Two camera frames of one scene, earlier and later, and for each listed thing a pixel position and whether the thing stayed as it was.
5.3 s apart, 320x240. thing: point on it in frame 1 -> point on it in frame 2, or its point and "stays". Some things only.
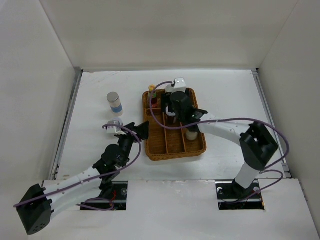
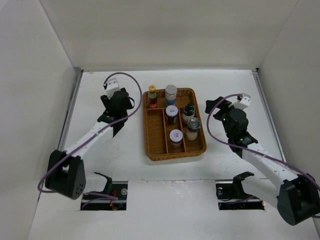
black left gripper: x=141 y=129 -> x=107 y=101
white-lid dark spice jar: x=171 y=116 stays
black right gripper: x=165 y=97 -> x=224 y=105
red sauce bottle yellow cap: x=154 y=102 stays
